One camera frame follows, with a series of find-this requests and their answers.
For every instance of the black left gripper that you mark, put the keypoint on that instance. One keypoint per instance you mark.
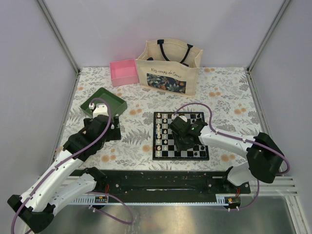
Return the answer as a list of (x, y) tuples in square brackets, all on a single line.
[(114, 133)]

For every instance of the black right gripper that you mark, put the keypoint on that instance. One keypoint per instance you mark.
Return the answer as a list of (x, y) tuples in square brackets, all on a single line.
[(179, 146)]

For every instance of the black white chess board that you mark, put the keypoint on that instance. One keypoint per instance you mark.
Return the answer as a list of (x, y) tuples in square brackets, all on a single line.
[(168, 151)]

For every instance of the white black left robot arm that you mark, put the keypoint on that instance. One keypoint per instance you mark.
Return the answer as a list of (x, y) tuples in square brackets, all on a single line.
[(38, 206)]

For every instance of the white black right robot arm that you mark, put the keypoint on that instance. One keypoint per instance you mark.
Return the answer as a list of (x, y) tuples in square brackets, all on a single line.
[(263, 157)]

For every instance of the floral patterned table mat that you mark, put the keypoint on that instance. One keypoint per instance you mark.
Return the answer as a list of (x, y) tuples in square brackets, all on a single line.
[(222, 94)]

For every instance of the pink plastic box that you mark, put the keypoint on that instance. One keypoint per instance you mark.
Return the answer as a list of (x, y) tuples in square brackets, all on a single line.
[(123, 72)]

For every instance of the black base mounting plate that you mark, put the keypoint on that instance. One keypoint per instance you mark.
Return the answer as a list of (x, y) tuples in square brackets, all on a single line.
[(212, 182)]

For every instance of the beige canvas tote bag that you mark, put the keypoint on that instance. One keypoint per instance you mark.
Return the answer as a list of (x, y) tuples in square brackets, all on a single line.
[(169, 65)]

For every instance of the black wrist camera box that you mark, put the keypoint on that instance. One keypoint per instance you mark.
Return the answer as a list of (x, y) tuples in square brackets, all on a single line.
[(183, 127)]

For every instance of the white slotted cable duct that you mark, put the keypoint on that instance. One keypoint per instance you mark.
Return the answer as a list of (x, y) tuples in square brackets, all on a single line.
[(90, 200)]

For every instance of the left aluminium corner post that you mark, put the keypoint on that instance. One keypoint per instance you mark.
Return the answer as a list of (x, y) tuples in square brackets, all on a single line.
[(51, 22)]

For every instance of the aluminium corner post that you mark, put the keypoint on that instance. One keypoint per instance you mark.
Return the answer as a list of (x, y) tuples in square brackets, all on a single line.
[(51, 22), (275, 22)]

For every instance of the right aluminium corner post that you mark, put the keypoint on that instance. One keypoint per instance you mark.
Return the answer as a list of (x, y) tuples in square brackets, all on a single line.
[(275, 22)]

